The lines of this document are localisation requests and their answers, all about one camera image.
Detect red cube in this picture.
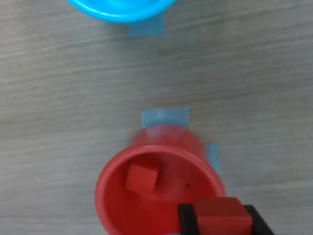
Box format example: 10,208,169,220
192,197,253,235
125,163,158,195

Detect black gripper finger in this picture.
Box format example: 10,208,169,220
177,203,201,235
244,205,276,235

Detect red plastic bin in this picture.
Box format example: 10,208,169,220
94,124,227,235

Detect blue plastic bin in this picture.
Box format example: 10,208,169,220
67,0,177,24

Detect blue tape piece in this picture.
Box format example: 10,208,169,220
207,143,222,176
128,14,166,37
141,107,189,129

